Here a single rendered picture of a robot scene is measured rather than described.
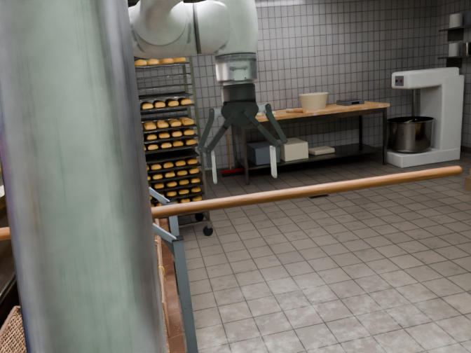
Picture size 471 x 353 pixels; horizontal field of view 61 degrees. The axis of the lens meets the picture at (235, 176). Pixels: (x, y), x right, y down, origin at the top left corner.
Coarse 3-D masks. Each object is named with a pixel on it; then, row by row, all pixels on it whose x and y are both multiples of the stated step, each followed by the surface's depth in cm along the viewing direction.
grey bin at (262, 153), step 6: (252, 144) 588; (258, 144) 584; (264, 144) 579; (270, 144) 575; (252, 150) 568; (258, 150) 555; (264, 150) 557; (252, 156) 574; (258, 156) 557; (264, 156) 559; (270, 156) 561; (258, 162) 559; (264, 162) 561; (270, 162) 563
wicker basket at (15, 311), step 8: (16, 312) 129; (8, 320) 123; (16, 320) 128; (8, 328) 122; (16, 328) 125; (0, 336) 116; (8, 336) 120; (16, 336) 124; (24, 336) 128; (0, 344) 115; (8, 344) 119; (16, 344) 122; (24, 344) 127; (168, 344) 145; (0, 352) 113; (8, 352) 117; (16, 352) 120; (24, 352) 124; (168, 352) 136
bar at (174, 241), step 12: (156, 192) 191; (168, 204) 191; (156, 228) 144; (168, 240) 146; (180, 240) 146; (180, 252) 147; (180, 264) 148; (180, 276) 149; (180, 288) 150; (192, 312) 154; (192, 324) 155; (192, 336) 156; (192, 348) 157
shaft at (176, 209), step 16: (384, 176) 114; (400, 176) 114; (416, 176) 115; (432, 176) 116; (448, 176) 117; (272, 192) 108; (288, 192) 109; (304, 192) 109; (320, 192) 110; (336, 192) 111; (160, 208) 103; (176, 208) 103; (192, 208) 104; (208, 208) 105; (224, 208) 106
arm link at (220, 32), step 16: (208, 0) 82; (224, 0) 79; (240, 0) 79; (208, 16) 79; (224, 16) 79; (240, 16) 79; (256, 16) 82; (208, 32) 80; (224, 32) 80; (240, 32) 80; (256, 32) 82; (208, 48) 82; (224, 48) 81; (240, 48) 81; (256, 48) 85
